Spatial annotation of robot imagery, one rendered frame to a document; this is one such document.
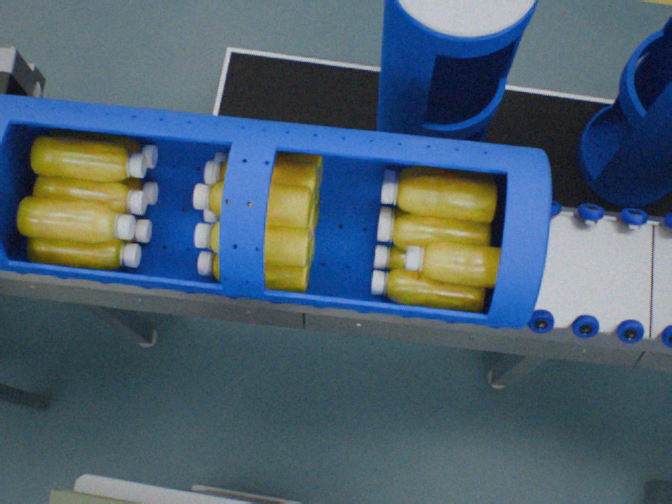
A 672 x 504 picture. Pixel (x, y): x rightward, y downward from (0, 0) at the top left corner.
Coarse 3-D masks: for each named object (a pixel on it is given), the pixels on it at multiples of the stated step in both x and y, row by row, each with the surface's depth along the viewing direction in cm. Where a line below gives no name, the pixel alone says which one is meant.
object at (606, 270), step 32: (576, 224) 155; (608, 224) 155; (576, 256) 154; (608, 256) 154; (640, 256) 153; (0, 288) 162; (32, 288) 159; (64, 288) 159; (544, 288) 152; (576, 288) 152; (608, 288) 152; (640, 288) 152; (224, 320) 161; (256, 320) 160; (288, 320) 158; (320, 320) 157; (352, 320) 155; (608, 320) 151; (640, 320) 150; (512, 352) 158; (544, 352) 157; (576, 352) 155; (608, 352) 154; (640, 352) 153
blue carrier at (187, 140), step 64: (0, 128) 130; (64, 128) 131; (128, 128) 130; (192, 128) 131; (256, 128) 132; (320, 128) 134; (0, 192) 142; (192, 192) 154; (256, 192) 126; (320, 192) 152; (512, 192) 125; (0, 256) 134; (192, 256) 151; (256, 256) 128; (320, 256) 151; (512, 256) 124; (448, 320) 136; (512, 320) 131
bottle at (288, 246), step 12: (216, 228) 137; (276, 228) 136; (288, 228) 136; (216, 240) 136; (276, 240) 135; (288, 240) 135; (300, 240) 135; (216, 252) 138; (276, 252) 135; (288, 252) 135; (300, 252) 135; (288, 264) 137; (300, 264) 136
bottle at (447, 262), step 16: (432, 256) 134; (448, 256) 134; (464, 256) 134; (480, 256) 134; (496, 256) 134; (432, 272) 135; (448, 272) 134; (464, 272) 134; (480, 272) 133; (496, 272) 133
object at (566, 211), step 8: (568, 208) 157; (576, 208) 157; (552, 216) 152; (576, 216) 154; (608, 216) 155; (616, 216) 155; (648, 216) 157; (592, 224) 152; (624, 224) 152; (656, 224) 154; (664, 224) 153
